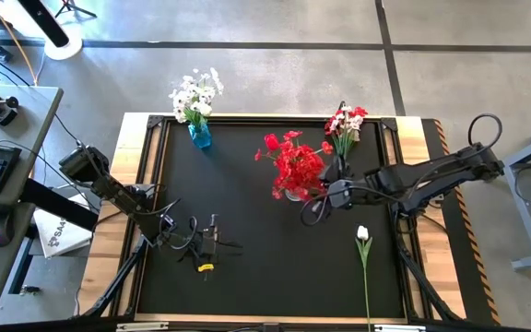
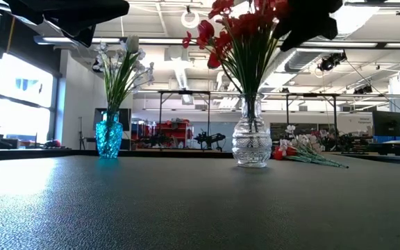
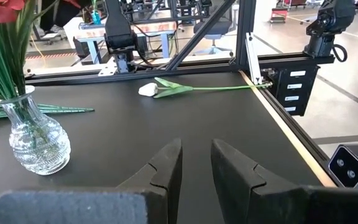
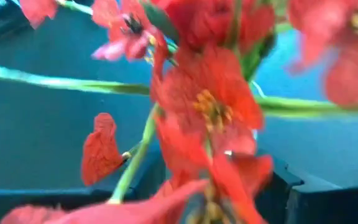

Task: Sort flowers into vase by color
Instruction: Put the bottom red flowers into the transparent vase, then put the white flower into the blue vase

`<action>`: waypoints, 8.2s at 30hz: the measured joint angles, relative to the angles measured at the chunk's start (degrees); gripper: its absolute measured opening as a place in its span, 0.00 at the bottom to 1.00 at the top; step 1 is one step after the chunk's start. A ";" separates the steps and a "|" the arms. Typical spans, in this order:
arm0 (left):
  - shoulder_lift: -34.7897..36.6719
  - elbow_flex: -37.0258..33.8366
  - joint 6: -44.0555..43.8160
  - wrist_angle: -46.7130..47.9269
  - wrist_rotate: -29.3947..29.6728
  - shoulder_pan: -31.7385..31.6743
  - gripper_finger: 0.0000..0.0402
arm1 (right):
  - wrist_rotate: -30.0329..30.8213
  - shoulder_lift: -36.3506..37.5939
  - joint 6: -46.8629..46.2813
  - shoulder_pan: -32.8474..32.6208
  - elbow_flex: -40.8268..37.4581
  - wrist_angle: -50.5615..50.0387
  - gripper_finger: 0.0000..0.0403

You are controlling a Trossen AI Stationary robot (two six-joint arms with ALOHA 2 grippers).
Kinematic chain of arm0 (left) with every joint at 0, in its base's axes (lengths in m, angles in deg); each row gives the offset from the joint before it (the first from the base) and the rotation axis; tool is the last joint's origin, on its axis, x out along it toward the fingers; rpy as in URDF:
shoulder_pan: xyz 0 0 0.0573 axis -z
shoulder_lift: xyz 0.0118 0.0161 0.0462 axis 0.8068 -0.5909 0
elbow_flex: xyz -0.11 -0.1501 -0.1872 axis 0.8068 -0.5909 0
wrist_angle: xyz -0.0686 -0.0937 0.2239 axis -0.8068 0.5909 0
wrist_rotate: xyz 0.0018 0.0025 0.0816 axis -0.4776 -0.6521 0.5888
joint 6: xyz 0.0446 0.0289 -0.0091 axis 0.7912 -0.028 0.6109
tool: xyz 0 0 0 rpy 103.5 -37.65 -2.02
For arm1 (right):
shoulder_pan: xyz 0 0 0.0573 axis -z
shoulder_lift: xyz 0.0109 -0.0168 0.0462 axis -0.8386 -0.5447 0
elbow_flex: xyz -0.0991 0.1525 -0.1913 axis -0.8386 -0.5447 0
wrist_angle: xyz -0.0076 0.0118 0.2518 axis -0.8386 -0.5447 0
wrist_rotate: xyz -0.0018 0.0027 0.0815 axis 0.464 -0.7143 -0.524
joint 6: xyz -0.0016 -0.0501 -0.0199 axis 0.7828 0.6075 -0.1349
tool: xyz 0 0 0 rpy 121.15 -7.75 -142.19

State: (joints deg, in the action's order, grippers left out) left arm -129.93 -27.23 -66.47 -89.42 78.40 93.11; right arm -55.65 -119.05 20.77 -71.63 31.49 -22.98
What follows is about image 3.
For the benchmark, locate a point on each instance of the gray office chair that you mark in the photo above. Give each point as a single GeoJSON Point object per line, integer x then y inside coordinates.
{"type": "Point", "coordinates": [213, 29]}

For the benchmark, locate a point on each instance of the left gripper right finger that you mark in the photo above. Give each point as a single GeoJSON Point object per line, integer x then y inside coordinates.
{"type": "Point", "coordinates": [238, 186]}

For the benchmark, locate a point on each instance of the black aluminium table frame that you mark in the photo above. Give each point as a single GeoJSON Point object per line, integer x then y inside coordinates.
{"type": "Point", "coordinates": [245, 31]}

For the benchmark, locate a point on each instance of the black diagonal frame strut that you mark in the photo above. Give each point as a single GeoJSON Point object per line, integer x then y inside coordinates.
{"type": "Point", "coordinates": [197, 37]}

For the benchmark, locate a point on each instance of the small blue glass vase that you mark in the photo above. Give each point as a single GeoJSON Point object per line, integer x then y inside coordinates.
{"type": "Point", "coordinates": [96, 18]}

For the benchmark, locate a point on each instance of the small blue-gray camera box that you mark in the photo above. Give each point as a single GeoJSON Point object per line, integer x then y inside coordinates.
{"type": "Point", "coordinates": [350, 166]}

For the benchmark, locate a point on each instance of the black labelled control box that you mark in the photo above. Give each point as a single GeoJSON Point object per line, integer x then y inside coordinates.
{"type": "Point", "coordinates": [294, 93]}

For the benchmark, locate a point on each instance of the clear glass vase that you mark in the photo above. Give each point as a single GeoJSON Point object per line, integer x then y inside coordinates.
{"type": "Point", "coordinates": [39, 143]}

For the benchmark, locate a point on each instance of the white artificial tulip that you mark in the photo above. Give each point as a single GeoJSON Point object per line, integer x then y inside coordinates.
{"type": "Point", "coordinates": [148, 89]}

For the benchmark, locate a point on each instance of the red utility cart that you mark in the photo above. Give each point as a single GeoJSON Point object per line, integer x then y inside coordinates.
{"type": "Point", "coordinates": [278, 15]}

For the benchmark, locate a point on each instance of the silver metal bracket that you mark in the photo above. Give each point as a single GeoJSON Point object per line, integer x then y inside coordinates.
{"type": "Point", "coordinates": [253, 62]}

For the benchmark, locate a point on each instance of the person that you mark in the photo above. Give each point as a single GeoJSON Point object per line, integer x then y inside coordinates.
{"type": "Point", "coordinates": [61, 14]}

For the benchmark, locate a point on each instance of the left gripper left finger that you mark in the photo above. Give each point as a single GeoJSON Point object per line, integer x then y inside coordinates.
{"type": "Point", "coordinates": [163, 174]}

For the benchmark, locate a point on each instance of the white artificial flower bunch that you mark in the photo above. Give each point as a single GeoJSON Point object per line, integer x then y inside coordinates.
{"type": "Point", "coordinates": [67, 109]}

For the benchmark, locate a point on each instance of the red artificial flower bunch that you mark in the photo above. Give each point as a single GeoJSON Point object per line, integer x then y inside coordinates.
{"type": "Point", "coordinates": [5, 12]}
{"type": "Point", "coordinates": [26, 46]}

